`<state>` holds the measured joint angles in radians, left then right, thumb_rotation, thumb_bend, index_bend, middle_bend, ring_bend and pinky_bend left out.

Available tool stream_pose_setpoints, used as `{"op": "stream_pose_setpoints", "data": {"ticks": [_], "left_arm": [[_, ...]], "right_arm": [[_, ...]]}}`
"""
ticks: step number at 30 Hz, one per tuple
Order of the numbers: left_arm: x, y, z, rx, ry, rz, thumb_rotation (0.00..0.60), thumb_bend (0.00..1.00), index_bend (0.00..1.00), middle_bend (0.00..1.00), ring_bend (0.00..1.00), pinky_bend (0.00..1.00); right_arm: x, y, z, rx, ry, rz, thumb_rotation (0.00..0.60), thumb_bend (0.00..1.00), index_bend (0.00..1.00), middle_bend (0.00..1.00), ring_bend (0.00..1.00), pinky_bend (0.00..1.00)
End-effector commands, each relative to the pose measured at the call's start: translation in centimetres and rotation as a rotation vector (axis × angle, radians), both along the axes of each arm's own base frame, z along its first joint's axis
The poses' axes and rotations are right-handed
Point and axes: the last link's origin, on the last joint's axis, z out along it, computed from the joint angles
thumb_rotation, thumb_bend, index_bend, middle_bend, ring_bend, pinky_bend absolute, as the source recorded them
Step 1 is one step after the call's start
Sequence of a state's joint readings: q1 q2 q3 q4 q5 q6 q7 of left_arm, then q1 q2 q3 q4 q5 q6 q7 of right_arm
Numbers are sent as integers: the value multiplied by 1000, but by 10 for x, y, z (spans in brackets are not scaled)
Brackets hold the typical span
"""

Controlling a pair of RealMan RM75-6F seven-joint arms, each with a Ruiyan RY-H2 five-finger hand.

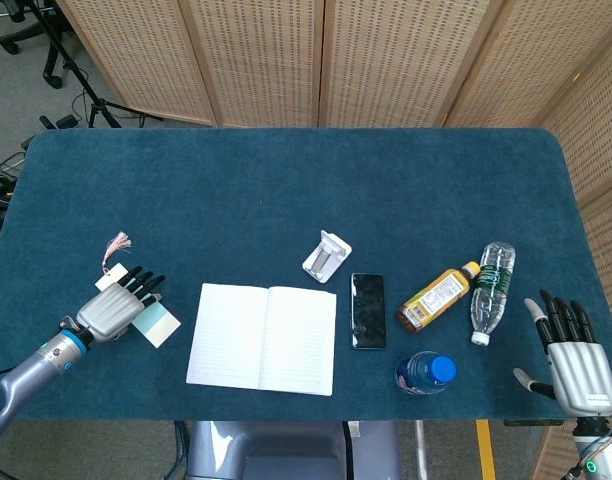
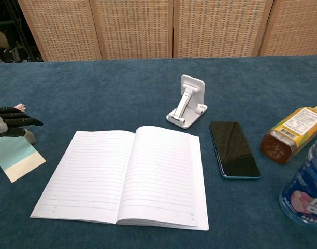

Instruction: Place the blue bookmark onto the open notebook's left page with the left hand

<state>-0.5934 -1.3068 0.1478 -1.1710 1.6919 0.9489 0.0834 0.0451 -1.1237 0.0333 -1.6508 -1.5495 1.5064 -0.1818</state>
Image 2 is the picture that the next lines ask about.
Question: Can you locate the blue cream bookmark with tassel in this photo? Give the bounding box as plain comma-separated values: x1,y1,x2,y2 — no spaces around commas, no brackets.
0,103,47,184

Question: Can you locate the yellow label tea bottle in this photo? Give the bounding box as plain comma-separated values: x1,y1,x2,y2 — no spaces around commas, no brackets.
260,105,317,164

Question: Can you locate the open lined white notebook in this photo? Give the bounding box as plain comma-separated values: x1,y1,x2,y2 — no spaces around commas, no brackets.
30,125,210,231

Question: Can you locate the woven wooden folding screen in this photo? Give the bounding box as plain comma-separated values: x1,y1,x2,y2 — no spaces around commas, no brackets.
17,0,317,62

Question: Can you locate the teal table cloth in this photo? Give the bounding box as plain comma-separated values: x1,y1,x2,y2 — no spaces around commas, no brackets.
0,54,317,249

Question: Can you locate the black tripod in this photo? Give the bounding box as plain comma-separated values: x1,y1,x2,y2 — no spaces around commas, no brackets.
3,0,43,62

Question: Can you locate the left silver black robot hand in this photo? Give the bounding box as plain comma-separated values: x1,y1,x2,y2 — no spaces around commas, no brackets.
0,107,44,145

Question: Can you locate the black smartphone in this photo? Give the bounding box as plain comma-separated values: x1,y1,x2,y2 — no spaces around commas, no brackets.
209,121,262,180

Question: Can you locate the white folding phone stand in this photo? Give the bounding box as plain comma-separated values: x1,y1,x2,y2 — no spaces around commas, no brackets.
166,74,207,129

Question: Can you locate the blue drink bottle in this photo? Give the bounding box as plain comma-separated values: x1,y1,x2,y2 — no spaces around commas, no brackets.
279,134,317,229

